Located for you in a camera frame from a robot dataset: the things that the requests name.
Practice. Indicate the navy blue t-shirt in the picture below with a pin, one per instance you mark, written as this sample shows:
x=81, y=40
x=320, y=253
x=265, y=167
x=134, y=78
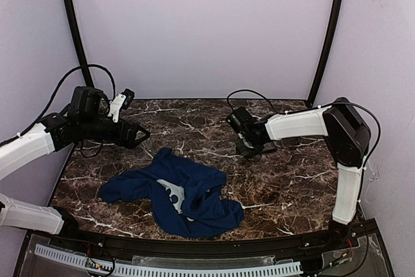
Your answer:
x=185, y=196

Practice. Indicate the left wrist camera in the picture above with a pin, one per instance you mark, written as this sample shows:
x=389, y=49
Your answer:
x=121, y=102

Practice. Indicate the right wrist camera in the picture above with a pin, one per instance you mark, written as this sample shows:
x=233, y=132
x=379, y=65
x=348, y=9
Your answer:
x=240, y=120

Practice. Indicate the white slotted cable duct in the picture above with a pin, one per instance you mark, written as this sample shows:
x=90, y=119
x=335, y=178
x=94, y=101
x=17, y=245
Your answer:
x=153, y=266

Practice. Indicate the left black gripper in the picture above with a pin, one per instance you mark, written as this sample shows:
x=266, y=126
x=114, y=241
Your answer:
x=126, y=133

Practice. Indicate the left black frame post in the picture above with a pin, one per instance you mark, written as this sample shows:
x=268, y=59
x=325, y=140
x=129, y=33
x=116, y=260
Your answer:
x=77, y=41

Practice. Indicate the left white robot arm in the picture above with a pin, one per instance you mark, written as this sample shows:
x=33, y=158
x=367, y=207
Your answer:
x=89, y=116

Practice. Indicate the black frame post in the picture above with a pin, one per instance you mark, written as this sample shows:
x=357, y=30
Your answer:
x=77, y=41
x=325, y=52

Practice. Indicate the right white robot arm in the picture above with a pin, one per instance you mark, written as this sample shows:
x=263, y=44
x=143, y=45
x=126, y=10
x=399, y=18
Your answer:
x=347, y=138

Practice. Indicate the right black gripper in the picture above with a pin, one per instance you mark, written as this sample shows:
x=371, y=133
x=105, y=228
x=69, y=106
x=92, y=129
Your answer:
x=251, y=148

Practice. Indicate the black square tray far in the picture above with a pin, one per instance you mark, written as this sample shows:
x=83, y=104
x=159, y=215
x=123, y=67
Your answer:
x=269, y=147

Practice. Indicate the right black frame post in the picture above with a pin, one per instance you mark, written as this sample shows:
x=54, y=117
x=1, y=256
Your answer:
x=325, y=52

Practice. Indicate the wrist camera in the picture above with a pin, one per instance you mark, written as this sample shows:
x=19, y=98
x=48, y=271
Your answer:
x=121, y=102
x=240, y=120

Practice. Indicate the black front rail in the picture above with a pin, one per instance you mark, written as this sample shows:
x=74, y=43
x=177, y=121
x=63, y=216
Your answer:
x=298, y=246

